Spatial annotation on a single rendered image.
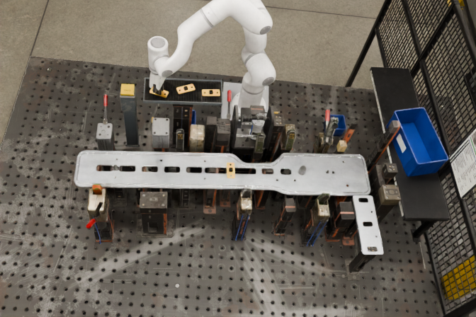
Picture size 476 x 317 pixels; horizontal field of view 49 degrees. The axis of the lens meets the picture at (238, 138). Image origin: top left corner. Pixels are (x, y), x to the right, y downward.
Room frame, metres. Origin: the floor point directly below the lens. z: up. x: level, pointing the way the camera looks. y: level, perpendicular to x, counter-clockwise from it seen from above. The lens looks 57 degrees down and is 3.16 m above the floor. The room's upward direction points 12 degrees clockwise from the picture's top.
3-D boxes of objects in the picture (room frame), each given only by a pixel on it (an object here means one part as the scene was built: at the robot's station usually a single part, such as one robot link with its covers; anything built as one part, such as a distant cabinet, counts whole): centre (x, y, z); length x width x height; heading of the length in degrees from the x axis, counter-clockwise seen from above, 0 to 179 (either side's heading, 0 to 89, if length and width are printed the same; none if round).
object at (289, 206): (1.10, -0.30, 0.84); 0.11 x 0.08 x 0.29; 12
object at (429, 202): (1.60, -0.83, 1.02); 0.90 x 0.22 x 0.03; 12
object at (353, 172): (1.20, 0.02, 1.00); 1.38 x 0.22 x 0.02; 102
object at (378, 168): (1.35, -0.71, 0.85); 0.12 x 0.03 x 0.30; 12
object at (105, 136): (1.25, 0.61, 0.88); 0.11 x 0.10 x 0.36; 12
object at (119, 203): (1.10, 0.52, 0.84); 0.11 x 0.06 x 0.29; 12
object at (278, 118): (1.47, -0.17, 0.91); 0.07 x 0.05 x 0.42; 12
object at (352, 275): (0.97, -0.68, 0.84); 0.11 x 0.06 x 0.29; 12
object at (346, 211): (1.14, -0.56, 0.84); 0.11 x 0.10 x 0.28; 12
